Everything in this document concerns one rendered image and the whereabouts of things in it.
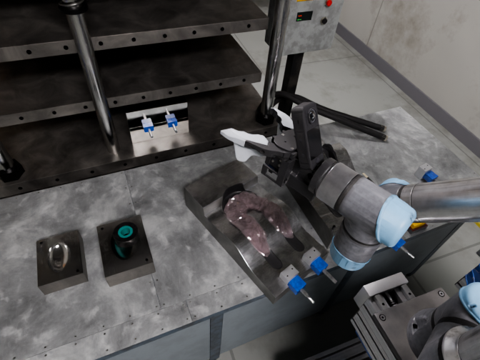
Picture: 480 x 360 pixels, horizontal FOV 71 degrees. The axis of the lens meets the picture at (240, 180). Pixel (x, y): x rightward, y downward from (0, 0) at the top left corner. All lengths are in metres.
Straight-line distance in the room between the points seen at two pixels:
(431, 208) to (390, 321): 0.40
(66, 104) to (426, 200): 1.28
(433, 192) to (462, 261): 1.99
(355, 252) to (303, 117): 0.26
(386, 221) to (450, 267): 2.02
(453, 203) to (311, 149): 0.25
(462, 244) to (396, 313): 1.78
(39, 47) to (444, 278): 2.40
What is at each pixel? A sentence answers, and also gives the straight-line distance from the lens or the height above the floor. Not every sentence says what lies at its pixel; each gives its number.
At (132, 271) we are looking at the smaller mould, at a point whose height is 0.86.
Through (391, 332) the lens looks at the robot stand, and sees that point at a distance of 0.98.
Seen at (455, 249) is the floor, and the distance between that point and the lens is 2.69.
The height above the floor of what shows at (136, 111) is 0.96.
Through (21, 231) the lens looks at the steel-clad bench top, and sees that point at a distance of 1.45.
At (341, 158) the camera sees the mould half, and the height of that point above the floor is 0.92.
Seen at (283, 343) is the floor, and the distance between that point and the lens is 1.98.
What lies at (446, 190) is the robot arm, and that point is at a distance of 0.67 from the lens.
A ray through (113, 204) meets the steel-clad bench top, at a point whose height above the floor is 0.80.
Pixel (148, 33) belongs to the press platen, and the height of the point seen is 1.28.
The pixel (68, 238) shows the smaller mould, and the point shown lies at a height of 0.86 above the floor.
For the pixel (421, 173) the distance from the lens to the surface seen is 1.70.
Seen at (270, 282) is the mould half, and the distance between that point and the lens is 1.14.
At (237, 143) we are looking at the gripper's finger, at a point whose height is 1.46.
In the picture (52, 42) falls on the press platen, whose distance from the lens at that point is 1.38.
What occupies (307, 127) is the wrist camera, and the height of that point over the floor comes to 1.52.
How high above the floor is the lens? 1.88
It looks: 48 degrees down
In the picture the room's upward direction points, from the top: 6 degrees clockwise
